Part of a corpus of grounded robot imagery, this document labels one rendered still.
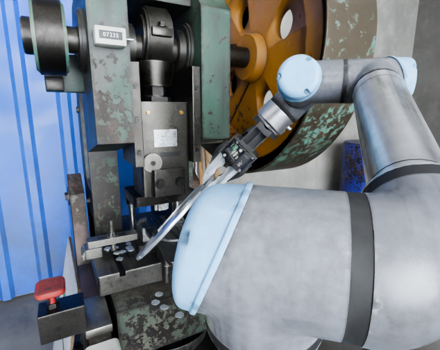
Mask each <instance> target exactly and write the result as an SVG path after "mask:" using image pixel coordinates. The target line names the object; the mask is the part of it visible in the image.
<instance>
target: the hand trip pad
mask: <svg viewBox="0 0 440 350"><path fill-rule="evenodd" d="M65 290H66V287H65V278H64V277H63V276H56V277H52V278H46V279H43V280H40V281H38V282H37V283H36V284H35V293H34V295H35V299H36V300H38V301H41V300H45V299H48V303H49V304H53V303H55V302H56V297H58V296H60V295H62V294H64V293H65Z"/></svg>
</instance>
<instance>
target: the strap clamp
mask: <svg viewBox="0 0 440 350"><path fill-rule="evenodd" d="M108 226H109V231H108V234H107V235H100V236H96V237H89V238H87V239H86V240H87V243H85V244H83V246H82V247H81V255H82V259H83V261H84V260H90V259H93V258H100V257H103V248H102V246H106V245H110V248H111V251H116V243H120V242H127V241H131V240H137V232H136V231H135V230H130V231H123V232H118V233H117V232H116V230H115V223H114V220H113V219H109V220H108Z"/></svg>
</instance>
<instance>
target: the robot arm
mask: <svg viewBox="0 0 440 350"><path fill-rule="evenodd" d="M276 78H277V88H278V92H277V93H276V94H275V95H274V96H273V97H272V98H271V99H269V100H268V101H267V102H266V103H265V104H264V105H263V106H262V107H261V108H260V109H259V110H258V113H259V115H258V114H256V115H255V116H254V117H253V119H254V120H255V122H256V123H257V125H256V126H255V125H252V126H251V127H249V128H248V129H247V130H246V131H244V132H243V133H242V134H241V135H240V134H238V133H237V134H236V135H234V136H233V137H232V138H231V139H230V140H229V141H228V140H227V139H226V140H225V142H224V143H222V144H220V145H219V146H218V147H217V148H216V149H215V151H214V153H213V155H212V159H211V161H210V163H209V164H208V167H207V169H206V171H205V173H204V176H203V185H205V184H206V183H207V181H208V180H209V179H210V177H211V175H213V174H214V173H215V172H216V171H217V169H218V168H219V167H222V166H223V165H224V164H225V163H226V159H227V161H228V162H229V163H230V164H231V165H229V166H227V167H226V168H225V170H224V173H222V174H220V175H218V176H217V178H216V179H214V180H213V181H211V183H210V184H209V185H208V186H207V188H205V189H204V191H202V193H200V194H199V195H198V197H197V198H196V200H195V201H194V203H193V204H192V207H191V208H190V210H189V212H188V214H187V217H186V219H185V222H184V224H183V228H182V231H181V233H180V237H179V240H178V245H177V248H176V254H175V258H174V265H173V271H172V294H173V298H174V301H175V303H176V305H177V306H178V307H179V308H180V309H183V310H187V311H189V313H190V314H191V315H195V314H196V313H201V314H204V315H205V323H206V326H207V330H208V333H209V336H210V338H211V340H212V341H213V343H214V345H215V347H216V348H217V349H218V350H317V349H318V348H319V345H320V344H321V341H322V339H324V340H330V341H334V342H339V343H342V344H349V345H352V346H356V347H361V348H365V349H370V350H410V349H417V348H419V347H423V346H426V345H428V344H431V343H433V342H436V341H437V340H440V148H439V146H438V144H437V142H436V140H435V138H434V137H433V135H432V133H431V131H430V129H429V127H428V125H427V124H426V122H425V120H424V118H423V116H422V114H421V112H420V110H419V109H418V106H417V105H416V102H415V101H414V99H413V97H412V94H413V92H414V88H415V85H416V78H417V68H416V62H415V60H414V59H413V58H410V57H395V56H387V57H385V58H356V59H338V60H315V59H313V58H312V57H310V56H307V55H303V54H298V55H295V56H292V57H290V58H288V59H286V61H284V63H283V64H281V66H280V68H279V70H278V73H277V77H276ZM316 103H353V104H354V109H355V117H356V122H357V130H358V135H359V143H360V149H361V153H362V162H363V166H364V175H365V179H366V185H365V187H364V188H363V190H362V192H345V191H336V190H317V189H307V188H297V187H278V186H268V185H254V184H253V183H251V182H248V183H247V184H224V183H227V182H228V181H231V180H233V179H236V178H239V177H241V176H243V175H244V174H245V173H246V171H247V170H248V168H249V167H252V163H253V162H254V161H255V160H256V159H257V157H258V155H259V154H258V153H257V151H256V150H255V149H256V148H257V147H258V146H259V145H260V144H262V143H263V141H265V140H266V139H267V138H268V137H270V138H272V139H273V140H275V139H276V138H277V137H278V135H282V134H283V133H284V132H285V131H286V129H287V130H288V131H290V130H291V126H290V125H292V124H293V123H294V122H296V121H297V120H298V119H299V118H300V117H301V116H302V115H303V114H305V113H306V112H307V111H308V110H309V109H310V108H311V107H312V106H313V105H314V104H316Z"/></svg>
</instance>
